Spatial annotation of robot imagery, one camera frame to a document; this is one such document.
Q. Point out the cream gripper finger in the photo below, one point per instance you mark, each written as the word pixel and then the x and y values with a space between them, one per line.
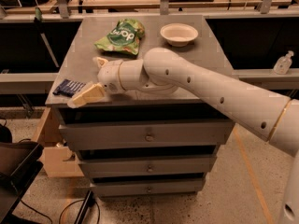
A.
pixel 90 93
pixel 99 61

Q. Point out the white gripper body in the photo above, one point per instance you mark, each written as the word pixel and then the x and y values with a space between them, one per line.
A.
pixel 108 76

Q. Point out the dark blue rxbar wrapper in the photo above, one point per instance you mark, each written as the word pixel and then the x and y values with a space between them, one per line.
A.
pixel 68 88

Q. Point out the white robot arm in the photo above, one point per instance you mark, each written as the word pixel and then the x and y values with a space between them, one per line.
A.
pixel 271 116

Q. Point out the green chip bag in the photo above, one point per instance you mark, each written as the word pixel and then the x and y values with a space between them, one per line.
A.
pixel 124 38

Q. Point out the grey drawer cabinet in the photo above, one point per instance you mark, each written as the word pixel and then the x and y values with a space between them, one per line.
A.
pixel 138 143

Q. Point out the white paper bowl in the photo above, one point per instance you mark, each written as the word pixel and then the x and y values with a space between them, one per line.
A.
pixel 178 34

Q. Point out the black case on floor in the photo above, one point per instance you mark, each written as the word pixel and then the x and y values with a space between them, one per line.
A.
pixel 19 166

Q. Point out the clear hand sanitizer bottle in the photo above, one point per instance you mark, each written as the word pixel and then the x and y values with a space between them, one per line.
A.
pixel 284 63

